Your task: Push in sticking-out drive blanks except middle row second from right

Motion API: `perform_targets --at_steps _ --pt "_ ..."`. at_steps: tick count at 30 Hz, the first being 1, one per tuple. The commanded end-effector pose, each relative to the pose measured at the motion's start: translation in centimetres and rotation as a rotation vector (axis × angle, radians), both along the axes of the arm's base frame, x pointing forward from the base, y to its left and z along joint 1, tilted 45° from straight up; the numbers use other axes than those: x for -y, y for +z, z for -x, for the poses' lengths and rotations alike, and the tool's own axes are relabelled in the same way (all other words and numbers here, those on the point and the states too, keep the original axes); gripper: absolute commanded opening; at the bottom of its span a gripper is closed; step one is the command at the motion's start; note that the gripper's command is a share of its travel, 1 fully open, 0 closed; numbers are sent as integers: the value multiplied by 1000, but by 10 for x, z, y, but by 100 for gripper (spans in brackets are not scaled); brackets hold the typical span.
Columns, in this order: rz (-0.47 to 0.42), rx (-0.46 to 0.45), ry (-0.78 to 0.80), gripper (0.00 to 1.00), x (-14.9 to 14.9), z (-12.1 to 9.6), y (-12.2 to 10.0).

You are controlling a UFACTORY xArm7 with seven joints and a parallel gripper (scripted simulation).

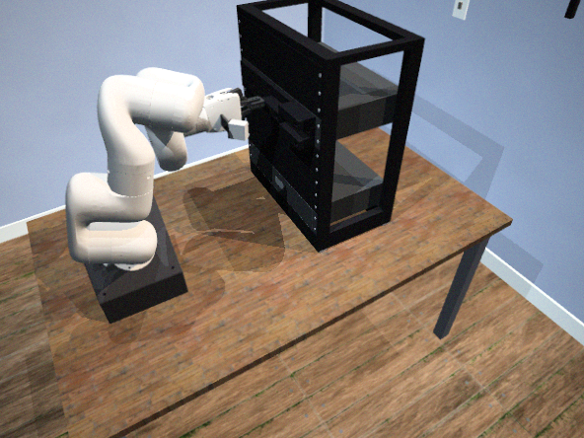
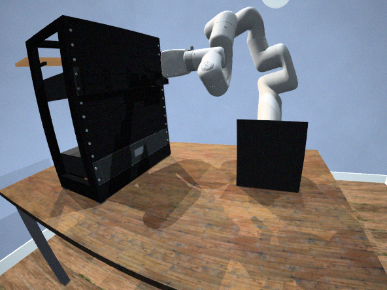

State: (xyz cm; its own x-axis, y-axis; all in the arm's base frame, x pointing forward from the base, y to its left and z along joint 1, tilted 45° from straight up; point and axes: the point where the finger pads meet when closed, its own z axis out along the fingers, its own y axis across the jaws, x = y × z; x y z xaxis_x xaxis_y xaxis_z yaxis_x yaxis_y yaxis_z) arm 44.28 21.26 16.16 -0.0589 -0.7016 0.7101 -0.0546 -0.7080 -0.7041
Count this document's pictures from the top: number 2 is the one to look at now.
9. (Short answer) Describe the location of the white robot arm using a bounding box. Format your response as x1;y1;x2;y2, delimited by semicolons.
184;7;298;121

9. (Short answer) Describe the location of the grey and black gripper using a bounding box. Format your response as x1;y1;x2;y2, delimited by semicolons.
148;49;191;79

